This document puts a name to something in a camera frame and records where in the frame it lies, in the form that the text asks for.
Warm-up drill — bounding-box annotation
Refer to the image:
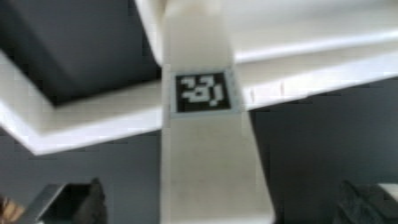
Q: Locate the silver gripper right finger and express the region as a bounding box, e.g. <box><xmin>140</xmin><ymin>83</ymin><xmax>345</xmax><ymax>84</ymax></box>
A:
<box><xmin>332</xmin><ymin>181</ymin><xmax>398</xmax><ymax>224</ymax></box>

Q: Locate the white U-shaped obstacle fence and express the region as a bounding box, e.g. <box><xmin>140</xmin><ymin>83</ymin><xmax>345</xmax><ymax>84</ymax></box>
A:
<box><xmin>0</xmin><ymin>31</ymin><xmax>398</xmax><ymax>157</ymax></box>

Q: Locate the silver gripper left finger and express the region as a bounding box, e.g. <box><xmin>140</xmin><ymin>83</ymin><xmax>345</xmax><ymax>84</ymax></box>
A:
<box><xmin>16</xmin><ymin>178</ymin><xmax>108</xmax><ymax>224</ymax></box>

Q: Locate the white desk top tray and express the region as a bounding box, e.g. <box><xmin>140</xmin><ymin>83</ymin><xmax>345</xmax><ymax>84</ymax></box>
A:
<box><xmin>133</xmin><ymin>0</ymin><xmax>398</xmax><ymax>67</ymax></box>

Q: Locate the white desk leg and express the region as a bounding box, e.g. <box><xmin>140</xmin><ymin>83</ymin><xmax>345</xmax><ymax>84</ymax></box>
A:
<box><xmin>160</xmin><ymin>0</ymin><xmax>275</xmax><ymax>224</ymax></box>

